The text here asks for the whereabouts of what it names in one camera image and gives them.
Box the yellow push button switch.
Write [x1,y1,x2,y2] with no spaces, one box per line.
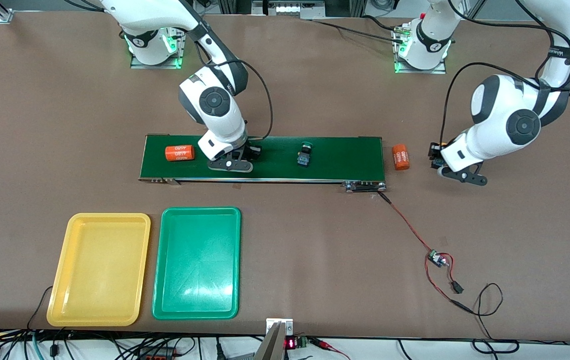
[434,142,450,170]

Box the orange cylinder white 4680 print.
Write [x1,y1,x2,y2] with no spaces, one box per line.
[165,144,195,162]
[392,144,411,171]

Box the green push button switch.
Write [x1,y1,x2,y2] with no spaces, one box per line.
[297,142,314,168]

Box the green belt conveyor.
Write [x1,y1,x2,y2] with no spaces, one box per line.
[138,134,387,193]

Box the small motor controller board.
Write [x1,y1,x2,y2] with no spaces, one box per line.
[427,249,451,268]

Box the green plastic tray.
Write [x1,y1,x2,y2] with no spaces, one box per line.
[152,206,242,321]

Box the silver electronics box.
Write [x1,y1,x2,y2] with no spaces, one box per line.
[265,0,325,20]

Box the yellow plastic tray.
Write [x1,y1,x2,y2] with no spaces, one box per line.
[46,212,151,328]

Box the red clip lead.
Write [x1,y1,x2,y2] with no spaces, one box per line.
[310,338,351,360]

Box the orange power strip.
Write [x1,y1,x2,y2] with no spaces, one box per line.
[137,346,178,360]

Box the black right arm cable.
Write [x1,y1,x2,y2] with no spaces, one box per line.
[200,59,274,142]

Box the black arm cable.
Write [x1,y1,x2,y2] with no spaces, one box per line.
[440,0,570,146]
[200,59,274,142]

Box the red and black conveyor wire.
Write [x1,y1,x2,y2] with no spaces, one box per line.
[378,191,476,315]

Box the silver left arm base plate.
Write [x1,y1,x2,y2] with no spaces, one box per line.
[394,25,448,75]

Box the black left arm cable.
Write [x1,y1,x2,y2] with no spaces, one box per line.
[440,0,570,146]

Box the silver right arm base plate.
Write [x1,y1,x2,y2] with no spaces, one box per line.
[130,15,188,70]

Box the long black table cable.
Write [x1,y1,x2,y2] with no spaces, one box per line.
[310,19,400,42]

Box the looped thin black cable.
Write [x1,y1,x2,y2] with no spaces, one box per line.
[472,282,520,355]

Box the silver camera mount bracket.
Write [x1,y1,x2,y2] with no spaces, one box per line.
[254,318,294,360]

